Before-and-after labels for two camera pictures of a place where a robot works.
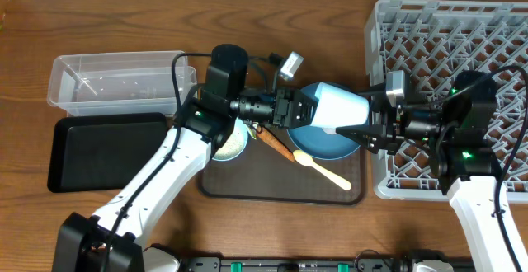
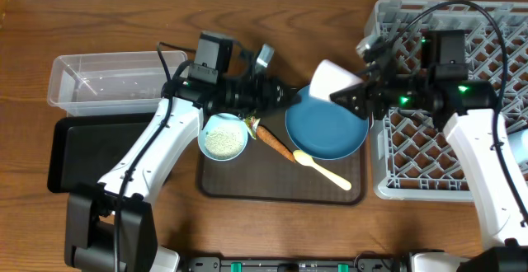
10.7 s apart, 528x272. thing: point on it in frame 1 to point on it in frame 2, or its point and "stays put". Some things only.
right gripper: x=391 y=123 to x=374 y=86
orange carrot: x=275 y=142 stays put
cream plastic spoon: x=304 y=158 stays put
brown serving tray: x=260 y=175 stays put
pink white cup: x=331 y=130 to x=330 y=77
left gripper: x=282 y=110 to x=264 y=97
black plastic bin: x=101 y=151 stays put
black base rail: x=364 y=264 stays put
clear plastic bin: x=118 y=83 stays put
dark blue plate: x=315 y=143 stays put
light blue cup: x=337 y=109 to x=519 y=143
